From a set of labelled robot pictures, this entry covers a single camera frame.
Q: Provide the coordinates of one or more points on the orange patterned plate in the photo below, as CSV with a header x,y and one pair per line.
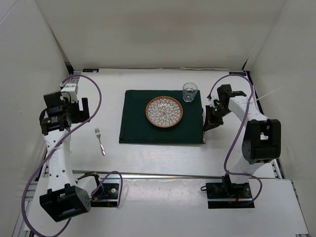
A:
x,y
164,111

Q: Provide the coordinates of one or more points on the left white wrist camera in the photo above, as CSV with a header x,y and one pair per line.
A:
x,y
71,91

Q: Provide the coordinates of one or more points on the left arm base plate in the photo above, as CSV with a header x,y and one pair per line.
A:
x,y
108,195

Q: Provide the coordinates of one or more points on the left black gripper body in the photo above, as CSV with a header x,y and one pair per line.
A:
x,y
72,109

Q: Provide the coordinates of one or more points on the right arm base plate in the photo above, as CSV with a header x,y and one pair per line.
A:
x,y
228,196

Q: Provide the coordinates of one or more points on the white zip tie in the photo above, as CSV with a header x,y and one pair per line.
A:
x,y
252,102

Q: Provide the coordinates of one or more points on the clear drinking glass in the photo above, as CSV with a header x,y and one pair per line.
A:
x,y
189,91

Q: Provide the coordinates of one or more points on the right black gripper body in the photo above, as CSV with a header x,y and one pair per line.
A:
x,y
218,111

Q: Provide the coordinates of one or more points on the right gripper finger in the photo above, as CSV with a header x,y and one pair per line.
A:
x,y
208,125
208,110

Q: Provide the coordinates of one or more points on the silver knife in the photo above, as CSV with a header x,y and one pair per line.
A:
x,y
203,121

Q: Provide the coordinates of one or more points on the silver fork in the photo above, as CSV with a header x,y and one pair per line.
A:
x,y
98,135

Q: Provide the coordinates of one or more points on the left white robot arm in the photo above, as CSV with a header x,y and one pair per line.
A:
x,y
66,195

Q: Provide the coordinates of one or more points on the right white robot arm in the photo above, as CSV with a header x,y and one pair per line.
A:
x,y
261,142

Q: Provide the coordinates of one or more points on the dark green cloth napkin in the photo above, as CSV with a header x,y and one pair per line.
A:
x,y
137,129

